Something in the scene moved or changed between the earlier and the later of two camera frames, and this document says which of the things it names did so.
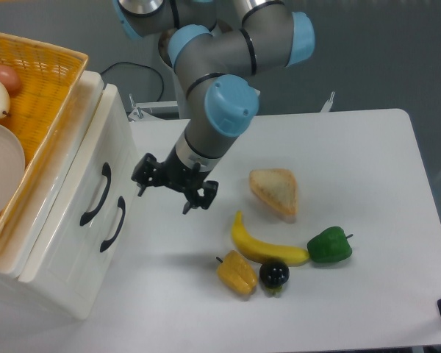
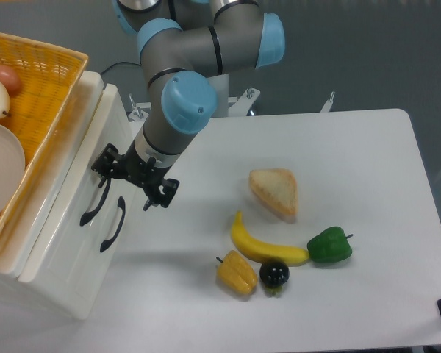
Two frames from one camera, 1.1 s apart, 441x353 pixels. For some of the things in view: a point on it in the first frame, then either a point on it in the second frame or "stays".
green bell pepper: [331, 245] stays
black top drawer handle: [106, 172] stays
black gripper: [175, 175] to [147, 174]
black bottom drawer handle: [121, 204] stays
